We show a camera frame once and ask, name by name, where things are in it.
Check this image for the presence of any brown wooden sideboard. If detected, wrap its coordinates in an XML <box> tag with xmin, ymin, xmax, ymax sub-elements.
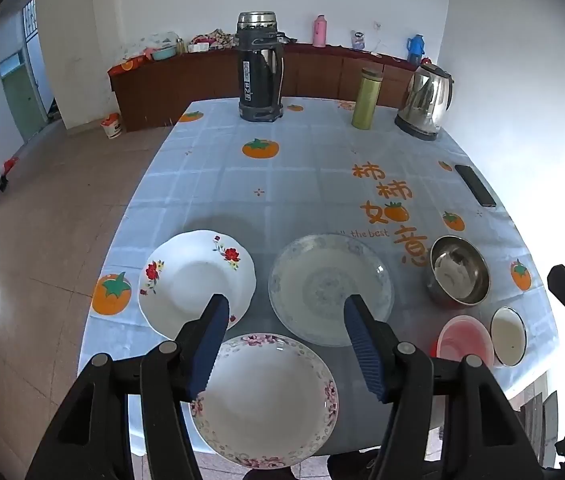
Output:
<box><xmin>107</xmin><ymin>42</ymin><xmax>420</xmax><ymax>133</ymax></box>

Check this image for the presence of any green thermos bottle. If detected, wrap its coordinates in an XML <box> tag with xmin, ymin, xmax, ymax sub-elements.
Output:
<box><xmin>351</xmin><ymin>67</ymin><xmax>384</xmax><ymax>130</ymax></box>

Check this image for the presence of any white plate pink floral rim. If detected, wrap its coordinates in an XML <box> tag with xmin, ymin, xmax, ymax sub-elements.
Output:
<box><xmin>190</xmin><ymin>332</ymin><xmax>339</xmax><ymax>470</ymax></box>

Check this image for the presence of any white enamel bowl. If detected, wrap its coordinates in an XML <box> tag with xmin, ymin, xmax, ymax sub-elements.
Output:
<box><xmin>490</xmin><ymin>306</ymin><xmax>528</xmax><ymax>367</ymax></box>

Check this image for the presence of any red box with orange print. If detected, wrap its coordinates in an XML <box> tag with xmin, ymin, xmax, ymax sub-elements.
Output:
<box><xmin>112</xmin><ymin>57</ymin><xmax>150</xmax><ymax>72</ymax></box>

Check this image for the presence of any pink plastic bowl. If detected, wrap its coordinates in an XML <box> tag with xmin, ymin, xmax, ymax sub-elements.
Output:
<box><xmin>431</xmin><ymin>315</ymin><xmax>495</xmax><ymax>368</ymax></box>

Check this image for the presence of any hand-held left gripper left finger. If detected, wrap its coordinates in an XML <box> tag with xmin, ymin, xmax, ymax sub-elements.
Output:
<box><xmin>25</xmin><ymin>292</ymin><xmax>230</xmax><ymax>480</ymax></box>

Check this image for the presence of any floral cloth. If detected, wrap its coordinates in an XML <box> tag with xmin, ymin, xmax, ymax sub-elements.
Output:
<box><xmin>191</xmin><ymin>28</ymin><xmax>237</xmax><ymax>51</ymax></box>

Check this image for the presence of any green door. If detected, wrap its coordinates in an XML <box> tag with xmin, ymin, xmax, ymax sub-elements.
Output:
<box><xmin>0</xmin><ymin>50</ymin><xmax>46</xmax><ymax>143</ymax></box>

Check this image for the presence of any small red stool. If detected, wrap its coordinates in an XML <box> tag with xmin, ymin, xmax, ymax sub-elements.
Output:
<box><xmin>0</xmin><ymin>156</ymin><xmax>20</xmax><ymax>192</ymax></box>

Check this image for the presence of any stainless steel electric kettle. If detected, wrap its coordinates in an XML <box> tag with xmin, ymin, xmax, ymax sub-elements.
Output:
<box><xmin>395</xmin><ymin>62</ymin><xmax>454</xmax><ymax>141</ymax></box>

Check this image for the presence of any white mesh food cover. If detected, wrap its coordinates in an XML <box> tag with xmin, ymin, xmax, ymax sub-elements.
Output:
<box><xmin>137</xmin><ymin>31</ymin><xmax>178</xmax><ymax>53</ymax></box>

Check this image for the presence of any black smartphone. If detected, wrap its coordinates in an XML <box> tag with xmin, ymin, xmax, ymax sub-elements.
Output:
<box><xmin>455</xmin><ymin>164</ymin><xmax>497</xmax><ymax>208</ymax></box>

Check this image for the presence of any large black thermos jug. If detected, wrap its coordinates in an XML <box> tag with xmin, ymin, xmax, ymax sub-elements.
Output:
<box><xmin>236</xmin><ymin>11</ymin><xmax>285</xmax><ymax>122</ymax></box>

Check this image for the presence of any blue patterned plate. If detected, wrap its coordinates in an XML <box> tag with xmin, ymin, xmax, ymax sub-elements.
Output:
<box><xmin>268</xmin><ymin>233</ymin><xmax>394</xmax><ymax>347</ymax></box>

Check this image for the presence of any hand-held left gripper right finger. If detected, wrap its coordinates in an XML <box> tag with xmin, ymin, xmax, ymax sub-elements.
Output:
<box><xmin>343</xmin><ymin>294</ymin><xmax>545</xmax><ymax>480</ymax></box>

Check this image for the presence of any white plate with red flowers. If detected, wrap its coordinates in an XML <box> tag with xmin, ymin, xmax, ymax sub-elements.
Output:
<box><xmin>138</xmin><ymin>230</ymin><xmax>256</xmax><ymax>341</ymax></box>

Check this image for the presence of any stainless steel bowl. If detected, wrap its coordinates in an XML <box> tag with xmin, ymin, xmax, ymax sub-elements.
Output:
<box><xmin>425</xmin><ymin>235</ymin><xmax>491</xmax><ymax>307</ymax></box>

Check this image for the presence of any light blue persimmon print tablecloth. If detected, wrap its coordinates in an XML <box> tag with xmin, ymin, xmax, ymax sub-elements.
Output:
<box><xmin>78</xmin><ymin>97</ymin><xmax>560</xmax><ymax>461</ymax></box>

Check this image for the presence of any white plastic bucket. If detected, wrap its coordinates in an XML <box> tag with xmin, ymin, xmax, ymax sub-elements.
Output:
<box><xmin>101</xmin><ymin>114</ymin><xmax>123</xmax><ymax>139</ymax></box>

